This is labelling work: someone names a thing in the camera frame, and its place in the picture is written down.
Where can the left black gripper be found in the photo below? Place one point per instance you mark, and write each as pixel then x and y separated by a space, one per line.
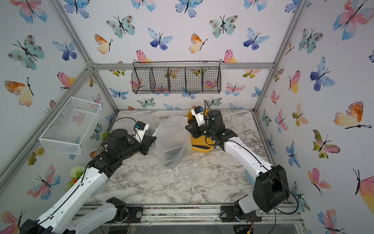
pixel 145 143

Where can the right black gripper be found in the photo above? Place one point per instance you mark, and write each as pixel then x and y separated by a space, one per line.
pixel 196 128

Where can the clear zip-top bag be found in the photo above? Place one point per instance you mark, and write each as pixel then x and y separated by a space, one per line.
pixel 128 124
pixel 171 134

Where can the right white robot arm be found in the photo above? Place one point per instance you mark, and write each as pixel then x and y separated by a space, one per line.
pixel 270 182

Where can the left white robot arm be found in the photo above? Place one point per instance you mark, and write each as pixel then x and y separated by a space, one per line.
pixel 59 219

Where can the small white potted succulent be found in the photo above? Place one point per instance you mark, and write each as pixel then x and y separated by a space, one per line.
pixel 104 137

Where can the yellow plastic tray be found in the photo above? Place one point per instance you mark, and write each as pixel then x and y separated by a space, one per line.
pixel 199 144

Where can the potted orange flower plant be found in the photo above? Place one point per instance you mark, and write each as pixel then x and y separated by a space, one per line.
pixel 75 173

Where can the light blue plastic scoop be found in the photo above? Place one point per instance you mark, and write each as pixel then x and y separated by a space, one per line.
pixel 249 178

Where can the black wire wall basket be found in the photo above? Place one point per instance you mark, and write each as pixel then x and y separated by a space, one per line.
pixel 177 77

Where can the white mesh wall basket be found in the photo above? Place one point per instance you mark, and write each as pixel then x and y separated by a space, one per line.
pixel 70 128

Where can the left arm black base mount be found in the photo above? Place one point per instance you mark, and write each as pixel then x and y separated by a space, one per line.
pixel 129 214

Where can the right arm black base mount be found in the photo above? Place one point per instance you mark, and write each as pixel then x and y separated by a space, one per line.
pixel 233 213

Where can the aluminium front rail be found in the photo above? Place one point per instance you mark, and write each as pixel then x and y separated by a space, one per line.
pixel 158 214

